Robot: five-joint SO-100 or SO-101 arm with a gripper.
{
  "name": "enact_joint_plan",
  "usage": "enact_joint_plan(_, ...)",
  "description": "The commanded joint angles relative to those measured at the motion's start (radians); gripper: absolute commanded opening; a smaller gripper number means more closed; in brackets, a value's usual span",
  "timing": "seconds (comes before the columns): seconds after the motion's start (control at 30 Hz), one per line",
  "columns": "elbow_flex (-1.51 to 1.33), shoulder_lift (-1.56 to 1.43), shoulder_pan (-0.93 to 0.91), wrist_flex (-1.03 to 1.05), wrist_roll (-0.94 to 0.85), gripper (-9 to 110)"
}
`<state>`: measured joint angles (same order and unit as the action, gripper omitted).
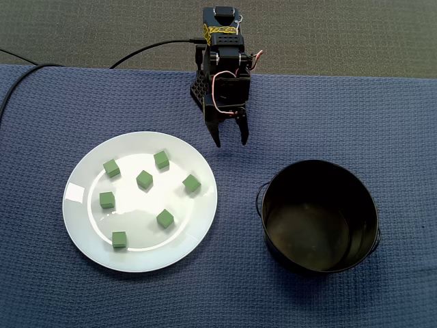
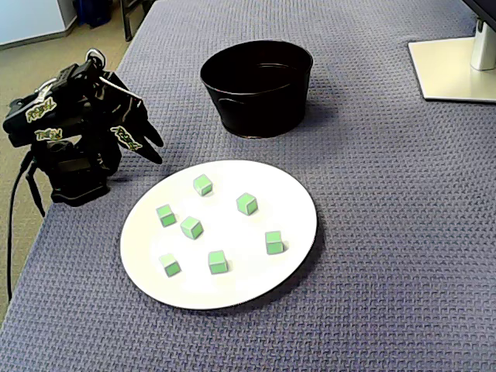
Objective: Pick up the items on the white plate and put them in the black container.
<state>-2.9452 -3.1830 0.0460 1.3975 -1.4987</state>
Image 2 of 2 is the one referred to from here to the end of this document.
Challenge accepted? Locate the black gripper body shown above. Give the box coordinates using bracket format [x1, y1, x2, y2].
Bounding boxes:
[92, 73, 147, 129]

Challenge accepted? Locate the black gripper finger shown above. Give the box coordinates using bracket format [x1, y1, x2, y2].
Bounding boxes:
[110, 124, 163, 164]
[135, 99, 164, 148]

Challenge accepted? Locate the green cube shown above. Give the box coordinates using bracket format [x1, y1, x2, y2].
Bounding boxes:
[236, 192, 259, 216]
[264, 230, 284, 256]
[207, 250, 228, 275]
[155, 204, 178, 228]
[158, 253, 182, 278]
[192, 174, 214, 197]
[180, 215, 205, 240]

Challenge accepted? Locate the black round container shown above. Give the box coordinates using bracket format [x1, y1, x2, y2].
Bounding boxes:
[199, 40, 315, 140]

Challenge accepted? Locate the white round plate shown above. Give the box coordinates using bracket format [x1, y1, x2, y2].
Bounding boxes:
[119, 159, 319, 311]

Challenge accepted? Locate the blue bin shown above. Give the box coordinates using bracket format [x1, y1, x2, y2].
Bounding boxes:
[73, 0, 113, 28]

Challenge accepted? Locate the blue woven table cloth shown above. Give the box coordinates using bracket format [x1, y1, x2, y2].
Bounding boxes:
[0, 0, 496, 372]

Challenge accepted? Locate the white monitor stand base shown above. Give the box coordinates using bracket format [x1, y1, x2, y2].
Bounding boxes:
[407, 36, 496, 104]

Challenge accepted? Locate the silver monitor stand pole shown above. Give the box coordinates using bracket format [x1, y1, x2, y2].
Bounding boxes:
[470, 17, 496, 71]

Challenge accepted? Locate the black monitor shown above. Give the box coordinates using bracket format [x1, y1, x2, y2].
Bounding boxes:
[463, 0, 496, 24]

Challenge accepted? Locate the dark chair frame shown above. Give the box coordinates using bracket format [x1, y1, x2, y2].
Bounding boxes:
[119, 0, 156, 43]

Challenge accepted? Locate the black cable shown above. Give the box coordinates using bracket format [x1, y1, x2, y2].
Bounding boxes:
[25, 172, 47, 218]
[5, 153, 34, 304]

